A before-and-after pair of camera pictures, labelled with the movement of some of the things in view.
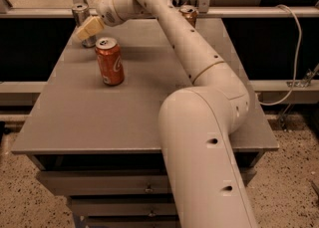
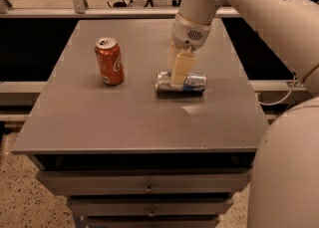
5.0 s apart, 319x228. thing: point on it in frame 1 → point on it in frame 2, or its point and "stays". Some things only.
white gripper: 106,10 → 187,35
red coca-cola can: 110,61 stays
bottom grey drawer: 131,223 stays
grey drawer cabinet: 100,144 stays
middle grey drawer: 124,205 stays
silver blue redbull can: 80,13 → 193,83
